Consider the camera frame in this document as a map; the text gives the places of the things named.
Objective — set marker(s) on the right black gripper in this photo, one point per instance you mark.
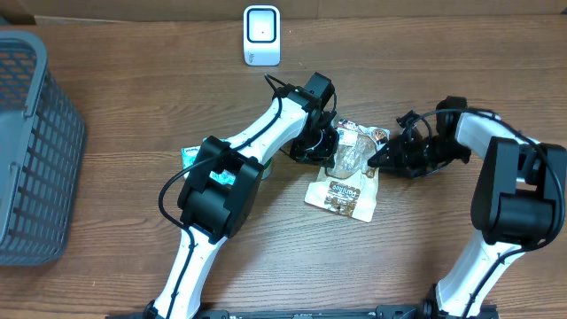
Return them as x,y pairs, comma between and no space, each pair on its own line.
403,159

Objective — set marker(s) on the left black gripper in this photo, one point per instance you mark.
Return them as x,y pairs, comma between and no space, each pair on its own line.
322,158

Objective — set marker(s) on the beige paper pouch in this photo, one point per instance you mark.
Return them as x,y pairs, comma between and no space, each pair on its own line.
350,188

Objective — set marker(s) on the green lid jar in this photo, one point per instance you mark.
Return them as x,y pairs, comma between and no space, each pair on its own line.
268,167

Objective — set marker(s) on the teal wipes pack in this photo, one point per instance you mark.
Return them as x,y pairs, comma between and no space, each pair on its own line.
225,177

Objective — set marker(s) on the blue white package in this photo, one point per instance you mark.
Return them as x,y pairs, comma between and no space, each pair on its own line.
189,155

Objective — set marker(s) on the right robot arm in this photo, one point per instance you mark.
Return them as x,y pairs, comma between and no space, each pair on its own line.
518,205

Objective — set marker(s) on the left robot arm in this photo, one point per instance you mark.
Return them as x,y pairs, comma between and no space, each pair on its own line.
210,200

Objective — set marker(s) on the white barcode scanner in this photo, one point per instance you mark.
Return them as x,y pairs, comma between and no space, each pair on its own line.
262,35

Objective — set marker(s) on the grey plastic mesh basket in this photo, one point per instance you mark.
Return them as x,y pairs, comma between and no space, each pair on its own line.
43,139

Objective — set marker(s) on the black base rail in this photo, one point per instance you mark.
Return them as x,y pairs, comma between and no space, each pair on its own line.
310,314

